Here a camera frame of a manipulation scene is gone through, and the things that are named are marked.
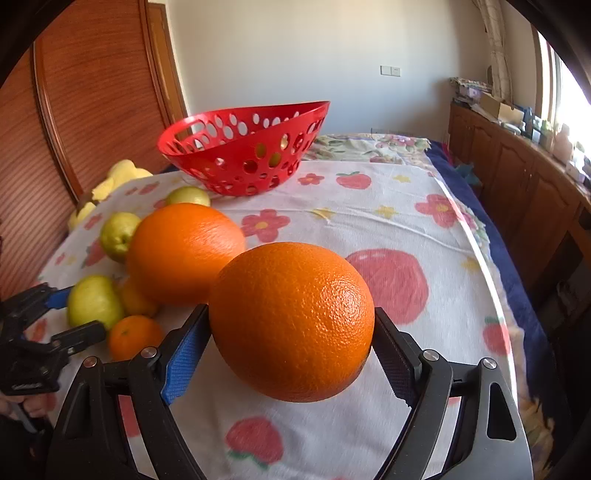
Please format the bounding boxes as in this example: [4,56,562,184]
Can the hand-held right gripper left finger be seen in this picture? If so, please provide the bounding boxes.
[46,303,213,480]

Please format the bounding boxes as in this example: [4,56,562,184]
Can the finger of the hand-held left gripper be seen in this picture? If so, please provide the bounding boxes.
[7,283,73,322]
[50,321,108,357]

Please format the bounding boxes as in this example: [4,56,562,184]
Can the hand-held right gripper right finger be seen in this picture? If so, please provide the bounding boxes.
[371,307,533,480]

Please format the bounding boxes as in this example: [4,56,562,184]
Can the small mandarin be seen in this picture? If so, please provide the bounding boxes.
[107,315,165,363]
[117,277,160,318]

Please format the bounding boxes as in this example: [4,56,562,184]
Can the large orange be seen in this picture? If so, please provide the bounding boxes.
[209,241,376,403]
[126,202,247,308]

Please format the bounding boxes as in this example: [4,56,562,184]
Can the red perforated plastic basket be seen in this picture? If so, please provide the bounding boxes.
[157,100,331,198]

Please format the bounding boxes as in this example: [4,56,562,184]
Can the person's left hand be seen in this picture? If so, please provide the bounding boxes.
[0,392,57,420]

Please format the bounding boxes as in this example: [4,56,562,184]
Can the yellow plush toy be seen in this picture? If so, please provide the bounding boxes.
[68,159,153,232]

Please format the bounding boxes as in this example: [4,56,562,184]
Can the dark blue blanket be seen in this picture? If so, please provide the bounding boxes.
[425,137,557,416]

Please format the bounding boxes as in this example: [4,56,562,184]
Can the white fruit-print cloth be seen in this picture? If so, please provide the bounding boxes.
[28,159,525,480]

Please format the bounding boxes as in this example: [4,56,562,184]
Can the wooden headboard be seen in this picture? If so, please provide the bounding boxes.
[0,0,191,301]

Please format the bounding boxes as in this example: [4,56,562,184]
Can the teal cloth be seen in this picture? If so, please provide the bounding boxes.
[455,161,483,186]

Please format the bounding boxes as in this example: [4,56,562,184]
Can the wooden cabinet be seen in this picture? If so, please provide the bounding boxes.
[447,102,591,296]

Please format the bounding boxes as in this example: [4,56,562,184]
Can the cardboard box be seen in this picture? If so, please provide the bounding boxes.
[480,92,525,124]

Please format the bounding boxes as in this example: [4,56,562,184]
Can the window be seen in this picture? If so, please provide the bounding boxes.
[536,28,591,139]

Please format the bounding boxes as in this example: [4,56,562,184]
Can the cream curtain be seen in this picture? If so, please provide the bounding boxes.
[478,0,514,103]

